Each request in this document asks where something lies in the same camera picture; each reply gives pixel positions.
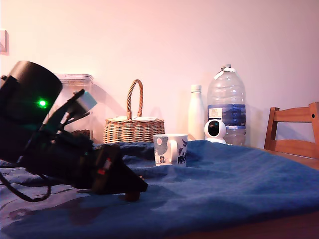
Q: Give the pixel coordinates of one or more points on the brown coffee capsule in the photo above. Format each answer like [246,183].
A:
[132,196]

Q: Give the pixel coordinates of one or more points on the brown coffee beans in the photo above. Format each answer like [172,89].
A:
[83,132]

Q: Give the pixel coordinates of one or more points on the white mug with blue print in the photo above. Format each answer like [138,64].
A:
[161,152]

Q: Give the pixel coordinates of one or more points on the white papers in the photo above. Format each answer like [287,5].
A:
[143,118]

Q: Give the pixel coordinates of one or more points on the clear container with white lid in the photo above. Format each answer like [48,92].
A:
[74,79]

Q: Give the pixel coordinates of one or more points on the blue cloth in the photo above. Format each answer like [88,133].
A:
[211,199]

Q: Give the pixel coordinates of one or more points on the white insulated bottle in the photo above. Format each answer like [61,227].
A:
[196,112]

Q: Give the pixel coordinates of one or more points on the large clear water bottle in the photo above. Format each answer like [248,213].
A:
[225,94]

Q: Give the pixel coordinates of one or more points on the wooden chair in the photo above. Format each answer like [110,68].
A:
[291,147]

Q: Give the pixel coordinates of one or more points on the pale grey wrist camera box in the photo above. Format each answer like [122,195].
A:
[86,103]

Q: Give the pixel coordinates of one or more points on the small white round camera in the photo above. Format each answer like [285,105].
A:
[221,129]

